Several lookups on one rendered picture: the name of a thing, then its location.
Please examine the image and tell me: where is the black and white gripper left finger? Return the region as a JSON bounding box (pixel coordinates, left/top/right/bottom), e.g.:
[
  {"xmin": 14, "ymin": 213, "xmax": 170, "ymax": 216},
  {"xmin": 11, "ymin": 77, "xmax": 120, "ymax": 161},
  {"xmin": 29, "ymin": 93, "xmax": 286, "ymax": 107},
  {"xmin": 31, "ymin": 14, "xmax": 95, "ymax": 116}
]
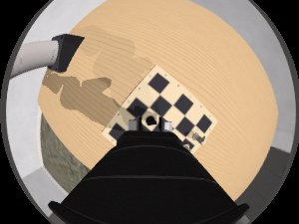
[{"xmin": 129, "ymin": 116, "xmax": 142, "ymax": 130}]

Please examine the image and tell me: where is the chessboard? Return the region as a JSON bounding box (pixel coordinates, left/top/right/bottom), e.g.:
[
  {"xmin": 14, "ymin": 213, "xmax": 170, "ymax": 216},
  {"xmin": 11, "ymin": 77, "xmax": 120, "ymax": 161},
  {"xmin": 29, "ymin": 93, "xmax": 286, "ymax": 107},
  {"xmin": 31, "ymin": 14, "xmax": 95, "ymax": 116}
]
[{"xmin": 102, "ymin": 65, "xmax": 217, "ymax": 154}]

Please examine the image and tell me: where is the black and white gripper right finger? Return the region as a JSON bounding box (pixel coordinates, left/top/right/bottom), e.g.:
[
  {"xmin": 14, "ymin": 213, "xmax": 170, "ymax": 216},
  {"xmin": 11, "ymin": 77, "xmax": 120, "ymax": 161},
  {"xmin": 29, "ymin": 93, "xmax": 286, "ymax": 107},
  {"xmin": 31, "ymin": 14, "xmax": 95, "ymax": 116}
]
[{"xmin": 158, "ymin": 116, "xmax": 172, "ymax": 132}]

